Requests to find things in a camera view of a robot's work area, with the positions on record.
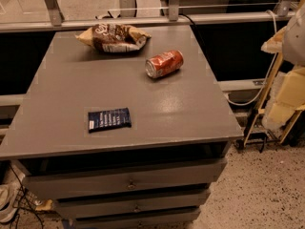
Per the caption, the dark blue rxbar wrapper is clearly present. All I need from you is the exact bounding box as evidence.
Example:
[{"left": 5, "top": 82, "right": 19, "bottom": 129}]
[{"left": 88, "top": 108, "right": 132, "bottom": 133}]

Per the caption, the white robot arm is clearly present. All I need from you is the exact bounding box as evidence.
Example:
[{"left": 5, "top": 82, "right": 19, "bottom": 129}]
[{"left": 282, "top": 4, "right": 305, "bottom": 66}]

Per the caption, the brown crumpled chip bag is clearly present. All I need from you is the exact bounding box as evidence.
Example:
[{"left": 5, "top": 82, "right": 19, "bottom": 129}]
[{"left": 76, "top": 24, "right": 152, "bottom": 53}]

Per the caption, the grey drawer cabinet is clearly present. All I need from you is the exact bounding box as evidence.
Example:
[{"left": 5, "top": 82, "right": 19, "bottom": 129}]
[{"left": 0, "top": 26, "right": 241, "bottom": 229}]

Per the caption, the black floor cable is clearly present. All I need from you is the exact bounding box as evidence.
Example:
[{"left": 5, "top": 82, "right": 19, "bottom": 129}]
[{"left": 9, "top": 164, "right": 45, "bottom": 229}]

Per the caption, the white sneaker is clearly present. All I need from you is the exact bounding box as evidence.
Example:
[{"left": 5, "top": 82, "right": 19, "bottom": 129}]
[{"left": 0, "top": 182, "right": 20, "bottom": 223}]

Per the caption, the orange soda can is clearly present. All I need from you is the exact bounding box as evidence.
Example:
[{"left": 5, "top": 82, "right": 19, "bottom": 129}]
[{"left": 145, "top": 51, "right": 184, "bottom": 79}]

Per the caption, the middle grey drawer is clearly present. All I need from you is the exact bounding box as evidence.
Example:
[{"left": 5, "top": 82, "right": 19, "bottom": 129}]
[{"left": 55, "top": 188, "right": 211, "bottom": 219}]

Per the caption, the metal railing frame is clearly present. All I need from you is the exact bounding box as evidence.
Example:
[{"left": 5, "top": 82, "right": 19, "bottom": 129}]
[{"left": 0, "top": 0, "right": 302, "bottom": 32}]

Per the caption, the grey drawer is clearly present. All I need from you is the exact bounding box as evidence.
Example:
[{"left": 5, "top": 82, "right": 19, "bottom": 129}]
[
  {"left": 55, "top": 188, "right": 211, "bottom": 219},
  {"left": 23, "top": 157, "right": 227, "bottom": 199},
  {"left": 74, "top": 207, "right": 200, "bottom": 229}
]

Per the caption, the top grey drawer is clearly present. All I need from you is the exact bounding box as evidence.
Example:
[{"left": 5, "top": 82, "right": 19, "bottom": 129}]
[{"left": 23, "top": 157, "right": 227, "bottom": 199}]

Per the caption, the bottom grey drawer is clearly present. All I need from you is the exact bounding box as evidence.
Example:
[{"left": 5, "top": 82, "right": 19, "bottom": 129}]
[{"left": 74, "top": 207, "right": 200, "bottom": 229}]

